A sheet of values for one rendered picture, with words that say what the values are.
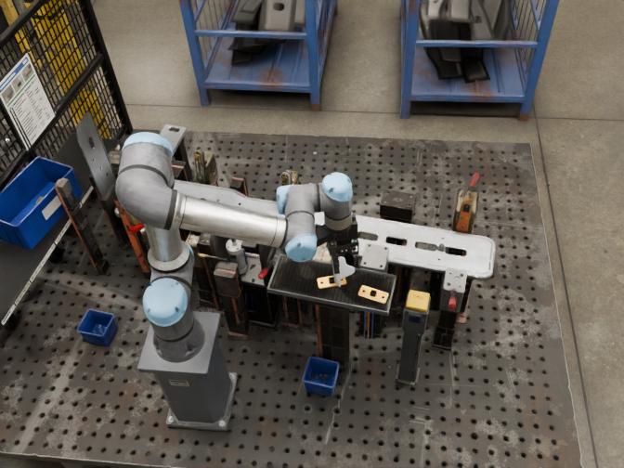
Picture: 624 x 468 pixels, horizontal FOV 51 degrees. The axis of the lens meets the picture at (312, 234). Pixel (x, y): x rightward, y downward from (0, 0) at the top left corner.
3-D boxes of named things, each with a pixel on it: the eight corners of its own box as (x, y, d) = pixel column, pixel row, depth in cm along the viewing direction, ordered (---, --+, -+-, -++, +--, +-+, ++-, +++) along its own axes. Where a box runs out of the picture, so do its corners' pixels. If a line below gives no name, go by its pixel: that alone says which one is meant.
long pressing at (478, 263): (497, 233, 228) (498, 230, 226) (491, 284, 214) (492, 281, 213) (136, 174, 255) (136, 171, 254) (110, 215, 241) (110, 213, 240)
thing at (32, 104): (58, 115, 255) (28, 48, 231) (27, 154, 241) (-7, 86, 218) (53, 115, 255) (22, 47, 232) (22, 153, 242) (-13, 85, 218)
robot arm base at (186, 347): (199, 364, 187) (192, 346, 179) (148, 360, 189) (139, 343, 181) (210, 319, 197) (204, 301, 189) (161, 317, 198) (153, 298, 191)
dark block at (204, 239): (234, 300, 249) (217, 229, 217) (228, 315, 245) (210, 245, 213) (222, 297, 250) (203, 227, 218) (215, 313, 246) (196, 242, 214)
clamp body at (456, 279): (458, 328, 237) (472, 268, 209) (454, 355, 230) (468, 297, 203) (431, 323, 239) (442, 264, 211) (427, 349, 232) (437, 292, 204)
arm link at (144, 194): (112, 199, 139) (326, 242, 154) (120, 163, 146) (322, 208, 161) (105, 232, 147) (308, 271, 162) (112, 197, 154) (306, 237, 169)
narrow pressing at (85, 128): (117, 178, 252) (90, 109, 226) (103, 200, 245) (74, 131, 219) (115, 178, 252) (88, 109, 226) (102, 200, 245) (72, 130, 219)
